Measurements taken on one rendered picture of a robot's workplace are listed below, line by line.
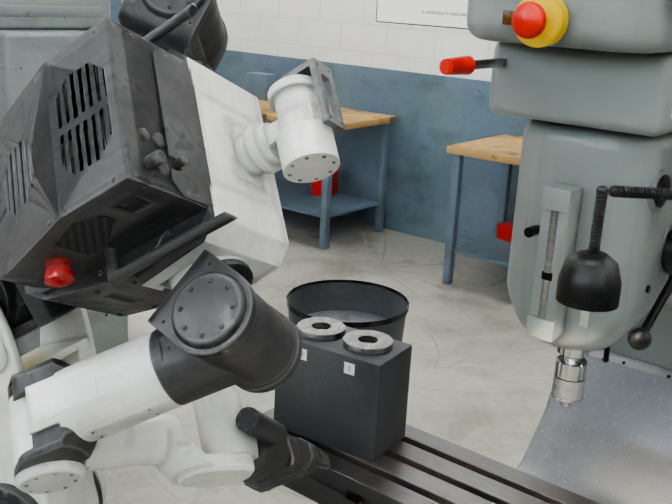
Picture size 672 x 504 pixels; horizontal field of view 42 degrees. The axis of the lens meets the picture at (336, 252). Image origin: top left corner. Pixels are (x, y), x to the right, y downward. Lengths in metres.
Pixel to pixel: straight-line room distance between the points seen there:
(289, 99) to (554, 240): 0.40
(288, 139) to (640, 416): 0.97
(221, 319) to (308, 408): 0.76
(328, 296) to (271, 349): 2.66
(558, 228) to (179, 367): 0.53
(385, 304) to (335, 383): 2.01
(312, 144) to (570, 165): 0.38
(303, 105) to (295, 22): 6.17
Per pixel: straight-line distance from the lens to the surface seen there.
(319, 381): 1.59
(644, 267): 1.24
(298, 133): 0.98
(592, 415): 1.75
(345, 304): 3.62
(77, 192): 0.92
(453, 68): 1.07
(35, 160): 1.01
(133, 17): 1.11
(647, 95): 1.12
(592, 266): 1.03
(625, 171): 1.18
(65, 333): 1.36
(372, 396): 1.53
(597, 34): 1.04
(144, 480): 3.42
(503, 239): 5.84
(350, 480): 1.54
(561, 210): 1.17
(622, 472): 1.71
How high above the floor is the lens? 1.79
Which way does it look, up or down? 17 degrees down
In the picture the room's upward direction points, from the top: 3 degrees clockwise
